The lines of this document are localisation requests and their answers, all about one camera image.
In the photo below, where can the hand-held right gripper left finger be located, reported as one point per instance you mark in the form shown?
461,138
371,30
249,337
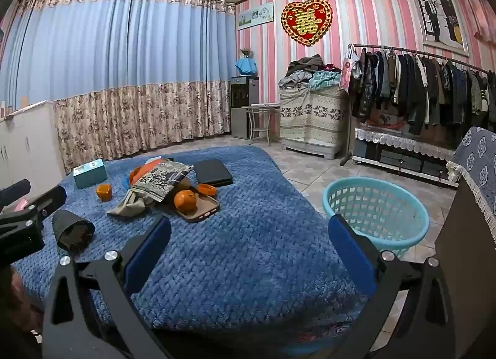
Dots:
149,254

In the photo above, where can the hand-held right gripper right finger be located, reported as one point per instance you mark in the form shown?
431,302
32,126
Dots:
350,254

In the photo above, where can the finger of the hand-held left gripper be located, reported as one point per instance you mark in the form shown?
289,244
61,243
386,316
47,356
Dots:
50,196
17,188

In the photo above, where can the dark textured cup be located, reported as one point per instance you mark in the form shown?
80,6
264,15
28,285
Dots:
71,229

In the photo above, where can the light blue plastic basket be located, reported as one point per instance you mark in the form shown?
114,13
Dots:
372,208

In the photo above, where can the tangerine peel cup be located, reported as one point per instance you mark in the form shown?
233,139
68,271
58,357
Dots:
104,191

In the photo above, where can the tangerine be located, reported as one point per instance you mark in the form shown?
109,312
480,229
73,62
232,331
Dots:
185,201

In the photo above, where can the printed plastic bag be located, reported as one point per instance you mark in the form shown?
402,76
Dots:
162,181

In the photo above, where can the orange plastic bag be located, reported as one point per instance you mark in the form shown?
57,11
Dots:
138,174

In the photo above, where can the teal tissue box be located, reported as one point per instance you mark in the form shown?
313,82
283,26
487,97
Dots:
89,175

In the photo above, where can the white cupboard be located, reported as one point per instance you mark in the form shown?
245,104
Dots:
31,138

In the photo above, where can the brown phone case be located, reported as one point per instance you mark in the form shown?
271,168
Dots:
205,210

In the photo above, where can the blue woven blanket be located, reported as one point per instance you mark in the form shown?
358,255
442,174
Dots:
252,246

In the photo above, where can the low glass door cabinet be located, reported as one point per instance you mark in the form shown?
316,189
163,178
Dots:
399,163

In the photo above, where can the black leather wallet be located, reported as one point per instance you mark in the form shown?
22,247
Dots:
212,172

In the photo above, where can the grey plastic drawer cabinet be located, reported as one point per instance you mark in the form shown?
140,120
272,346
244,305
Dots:
310,150

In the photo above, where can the white lace cloth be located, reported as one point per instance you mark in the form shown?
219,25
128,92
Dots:
403,140

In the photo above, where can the printed cardboard box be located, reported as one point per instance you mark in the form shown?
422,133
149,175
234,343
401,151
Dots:
387,119

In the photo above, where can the patterned cloth cover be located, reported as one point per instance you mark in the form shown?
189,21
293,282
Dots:
312,115

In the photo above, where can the blue patterned fringed cloth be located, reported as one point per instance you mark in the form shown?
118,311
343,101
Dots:
476,161

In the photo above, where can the blue and floral curtain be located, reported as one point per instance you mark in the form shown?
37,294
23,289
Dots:
116,53

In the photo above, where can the grey water dispenser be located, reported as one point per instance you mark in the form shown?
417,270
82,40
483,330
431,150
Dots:
242,111

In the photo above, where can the small round side table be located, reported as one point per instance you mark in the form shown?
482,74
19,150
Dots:
263,106

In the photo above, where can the row of hanging clothes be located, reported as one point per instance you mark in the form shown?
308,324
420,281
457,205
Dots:
426,88

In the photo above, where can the pink hanging bag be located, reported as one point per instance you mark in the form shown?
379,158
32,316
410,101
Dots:
347,70

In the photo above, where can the pile of folded clothes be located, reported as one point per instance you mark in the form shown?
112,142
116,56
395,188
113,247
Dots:
306,68

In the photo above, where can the blue cloth cover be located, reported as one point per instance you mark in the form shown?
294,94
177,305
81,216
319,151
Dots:
246,66

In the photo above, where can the metal clothes rack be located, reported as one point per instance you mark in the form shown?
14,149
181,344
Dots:
407,50

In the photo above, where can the small potted plant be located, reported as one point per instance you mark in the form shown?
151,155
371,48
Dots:
246,52

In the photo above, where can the red heart wall decoration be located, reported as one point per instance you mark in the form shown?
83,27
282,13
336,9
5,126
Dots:
306,22

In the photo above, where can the wall poster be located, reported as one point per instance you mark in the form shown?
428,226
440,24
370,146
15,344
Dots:
438,14

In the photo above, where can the wall clock picture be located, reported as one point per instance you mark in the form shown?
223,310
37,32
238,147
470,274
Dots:
255,15

